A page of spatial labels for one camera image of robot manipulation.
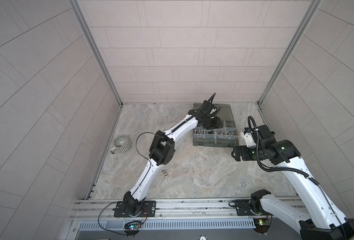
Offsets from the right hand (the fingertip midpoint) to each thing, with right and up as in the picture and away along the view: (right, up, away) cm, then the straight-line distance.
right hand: (238, 153), depth 72 cm
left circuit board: (-49, -30, -8) cm, 58 cm away
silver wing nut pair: (-36, -15, +9) cm, 40 cm away
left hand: (-3, +13, +17) cm, 22 cm away
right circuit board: (+10, -32, -4) cm, 34 cm away
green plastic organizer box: (0, +5, +23) cm, 23 cm away
